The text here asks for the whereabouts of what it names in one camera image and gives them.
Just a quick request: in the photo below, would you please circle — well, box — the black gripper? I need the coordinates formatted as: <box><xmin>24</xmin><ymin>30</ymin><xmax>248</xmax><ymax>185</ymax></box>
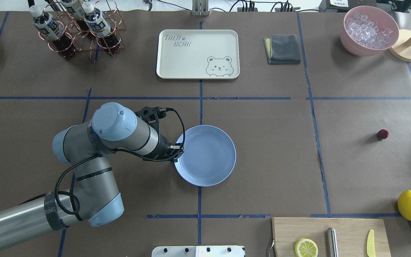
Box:
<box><xmin>135</xmin><ymin>107</ymin><xmax>185</xmax><ymax>163</ymax></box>

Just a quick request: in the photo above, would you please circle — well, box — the red strawberry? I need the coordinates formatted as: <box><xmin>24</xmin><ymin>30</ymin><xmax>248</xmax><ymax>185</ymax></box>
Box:
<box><xmin>376</xmin><ymin>129</ymin><xmax>389</xmax><ymax>140</ymax></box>

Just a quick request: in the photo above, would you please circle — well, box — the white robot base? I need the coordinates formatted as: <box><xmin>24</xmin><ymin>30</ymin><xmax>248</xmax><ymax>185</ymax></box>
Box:
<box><xmin>151</xmin><ymin>245</ymin><xmax>246</xmax><ymax>257</ymax></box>

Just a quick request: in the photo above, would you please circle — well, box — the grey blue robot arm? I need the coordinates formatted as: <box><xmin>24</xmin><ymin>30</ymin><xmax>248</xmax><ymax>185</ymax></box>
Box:
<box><xmin>0</xmin><ymin>102</ymin><xmax>184</xmax><ymax>251</ymax></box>

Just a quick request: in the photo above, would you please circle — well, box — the blue plate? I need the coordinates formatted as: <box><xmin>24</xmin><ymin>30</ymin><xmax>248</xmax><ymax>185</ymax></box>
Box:
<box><xmin>174</xmin><ymin>125</ymin><xmax>237</xmax><ymax>187</ymax></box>

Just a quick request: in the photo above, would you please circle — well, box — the cream bear tray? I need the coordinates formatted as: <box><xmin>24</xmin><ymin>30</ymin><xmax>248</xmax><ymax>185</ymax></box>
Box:
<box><xmin>156</xmin><ymin>29</ymin><xmax>240</xmax><ymax>80</ymax></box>

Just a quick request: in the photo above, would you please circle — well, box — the drink bottle right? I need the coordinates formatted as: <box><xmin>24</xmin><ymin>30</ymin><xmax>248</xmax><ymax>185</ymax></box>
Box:
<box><xmin>82</xmin><ymin>1</ymin><xmax>120</xmax><ymax>55</ymax></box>

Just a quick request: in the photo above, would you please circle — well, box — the drink bottle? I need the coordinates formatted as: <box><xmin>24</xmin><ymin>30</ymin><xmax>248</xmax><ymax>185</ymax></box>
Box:
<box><xmin>60</xmin><ymin>0</ymin><xmax>93</xmax><ymax>39</ymax></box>
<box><xmin>82</xmin><ymin>1</ymin><xmax>120</xmax><ymax>55</ymax></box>
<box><xmin>29</xmin><ymin>5</ymin><xmax>76</xmax><ymax>60</ymax></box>

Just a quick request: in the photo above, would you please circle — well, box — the grey folded cloth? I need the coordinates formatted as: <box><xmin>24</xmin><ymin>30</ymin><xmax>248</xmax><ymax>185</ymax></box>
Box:
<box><xmin>264</xmin><ymin>34</ymin><xmax>301</xmax><ymax>65</ymax></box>

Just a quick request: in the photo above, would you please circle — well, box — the drink bottle left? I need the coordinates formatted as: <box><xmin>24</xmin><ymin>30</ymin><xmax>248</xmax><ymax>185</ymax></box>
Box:
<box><xmin>29</xmin><ymin>5</ymin><xmax>76</xmax><ymax>60</ymax></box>

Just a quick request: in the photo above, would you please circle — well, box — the half lemon slice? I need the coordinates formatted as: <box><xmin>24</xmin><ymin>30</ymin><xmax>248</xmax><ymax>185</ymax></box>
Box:
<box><xmin>294</xmin><ymin>238</ymin><xmax>319</xmax><ymax>257</ymax></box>

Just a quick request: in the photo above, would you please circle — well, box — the drink bottle front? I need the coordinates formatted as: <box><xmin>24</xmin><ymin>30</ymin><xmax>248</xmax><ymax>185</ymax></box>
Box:
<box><xmin>60</xmin><ymin>0</ymin><xmax>93</xmax><ymax>39</ymax></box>

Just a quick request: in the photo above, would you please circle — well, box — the steel muddler black cap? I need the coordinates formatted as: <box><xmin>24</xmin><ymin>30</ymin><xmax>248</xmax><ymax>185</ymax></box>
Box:
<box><xmin>326</xmin><ymin>227</ymin><xmax>338</xmax><ymax>257</ymax></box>

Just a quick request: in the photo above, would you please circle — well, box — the wooden cutting board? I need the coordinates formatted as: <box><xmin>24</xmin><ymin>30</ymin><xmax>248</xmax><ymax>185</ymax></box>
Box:
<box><xmin>272</xmin><ymin>217</ymin><xmax>392</xmax><ymax>257</ymax></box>

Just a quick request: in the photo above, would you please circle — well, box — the yellow plastic knife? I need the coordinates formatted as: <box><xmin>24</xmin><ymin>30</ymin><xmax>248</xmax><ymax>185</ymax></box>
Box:
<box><xmin>366</xmin><ymin>229</ymin><xmax>376</xmax><ymax>257</ymax></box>

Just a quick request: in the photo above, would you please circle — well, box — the pink ice bowl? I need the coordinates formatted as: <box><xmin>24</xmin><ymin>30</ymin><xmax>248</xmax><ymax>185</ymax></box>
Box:
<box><xmin>340</xmin><ymin>5</ymin><xmax>399</xmax><ymax>56</ymax></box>

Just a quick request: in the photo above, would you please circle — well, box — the copper wire bottle rack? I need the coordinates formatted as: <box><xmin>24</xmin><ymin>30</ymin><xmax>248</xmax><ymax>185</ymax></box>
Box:
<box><xmin>41</xmin><ymin>0</ymin><xmax>127</xmax><ymax>61</ymax></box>

